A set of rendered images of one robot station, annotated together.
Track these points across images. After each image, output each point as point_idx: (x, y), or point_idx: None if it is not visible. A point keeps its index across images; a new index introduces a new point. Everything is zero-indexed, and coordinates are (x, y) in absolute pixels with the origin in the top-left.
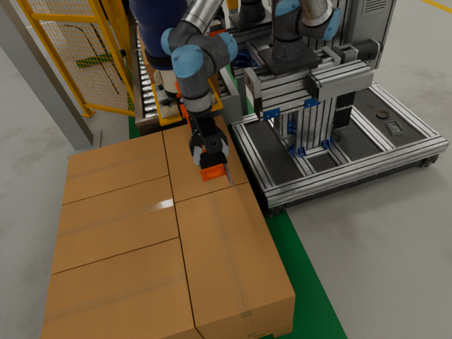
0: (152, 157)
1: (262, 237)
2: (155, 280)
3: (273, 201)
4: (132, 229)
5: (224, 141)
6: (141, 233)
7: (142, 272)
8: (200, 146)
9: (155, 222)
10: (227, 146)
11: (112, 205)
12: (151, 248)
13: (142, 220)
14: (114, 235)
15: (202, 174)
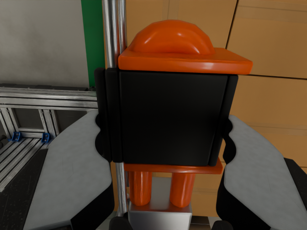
0: (208, 188)
1: None
2: (276, 19)
3: (95, 95)
4: (270, 107)
5: (29, 187)
6: (262, 97)
7: (285, 40)
8: (248, 215)
9: (240, 104)
10: (48, 148)
11: (276, 147)
12: (261, 70)
13: (253, 114)
14: (293, 107)
15: (240, 56)
